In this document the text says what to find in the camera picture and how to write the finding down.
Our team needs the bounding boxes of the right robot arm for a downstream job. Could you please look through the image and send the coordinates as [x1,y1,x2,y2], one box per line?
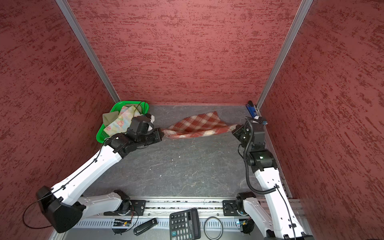
[232,118,314,240]

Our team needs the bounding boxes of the blue clamp tool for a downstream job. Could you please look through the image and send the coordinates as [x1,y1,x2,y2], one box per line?
[246,101,258,119]

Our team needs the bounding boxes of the right aluminium corner post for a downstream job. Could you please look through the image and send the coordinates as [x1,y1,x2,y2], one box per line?
[256,0,313,115]

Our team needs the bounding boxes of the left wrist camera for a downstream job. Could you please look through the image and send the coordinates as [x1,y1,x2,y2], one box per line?
[129,115,155,135]

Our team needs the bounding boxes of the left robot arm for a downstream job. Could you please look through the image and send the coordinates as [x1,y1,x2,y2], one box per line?
[36,128,165,233]

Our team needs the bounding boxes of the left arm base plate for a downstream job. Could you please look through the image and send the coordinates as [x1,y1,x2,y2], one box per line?
[103,200,146,217]

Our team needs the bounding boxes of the red plaid skirt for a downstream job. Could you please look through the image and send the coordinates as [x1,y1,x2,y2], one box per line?
[162,112,237,140]

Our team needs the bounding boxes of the green plastic basket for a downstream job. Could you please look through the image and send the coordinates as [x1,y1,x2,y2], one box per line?
[96,101,150,143]

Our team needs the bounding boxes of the black cable ring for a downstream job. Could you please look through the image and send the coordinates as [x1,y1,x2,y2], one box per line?
[203,216,224,240]

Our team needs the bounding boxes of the floral pastel skirt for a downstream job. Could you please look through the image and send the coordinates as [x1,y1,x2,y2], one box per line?
[104,105,142,137]

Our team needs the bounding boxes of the olive green skirt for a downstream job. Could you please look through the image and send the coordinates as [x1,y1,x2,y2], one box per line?
[102,111,119,127]

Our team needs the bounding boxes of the aluminium corner post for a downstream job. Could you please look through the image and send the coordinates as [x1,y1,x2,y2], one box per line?
[256,0,313,115]
[56,0,121,103]

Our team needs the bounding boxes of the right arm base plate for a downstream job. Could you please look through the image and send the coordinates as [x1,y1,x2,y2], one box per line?
[222,199,264,217]

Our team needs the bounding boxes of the aluminium front rail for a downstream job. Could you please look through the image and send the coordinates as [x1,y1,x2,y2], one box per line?
[61,197,305,218]

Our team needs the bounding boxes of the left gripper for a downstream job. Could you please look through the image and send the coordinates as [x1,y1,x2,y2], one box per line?
[137,128,165,147]

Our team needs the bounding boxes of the black remote stick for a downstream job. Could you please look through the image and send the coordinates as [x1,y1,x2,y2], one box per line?
[134,218,158,236]

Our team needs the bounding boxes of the left aluminium corner post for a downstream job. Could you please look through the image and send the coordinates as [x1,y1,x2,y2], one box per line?
[56,0,121,103]

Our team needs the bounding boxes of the left circuit board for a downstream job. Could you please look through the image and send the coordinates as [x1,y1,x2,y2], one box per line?
[112,219,132,235]

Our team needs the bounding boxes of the black calculator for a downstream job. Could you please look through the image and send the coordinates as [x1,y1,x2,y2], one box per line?
[169,208,201,240]

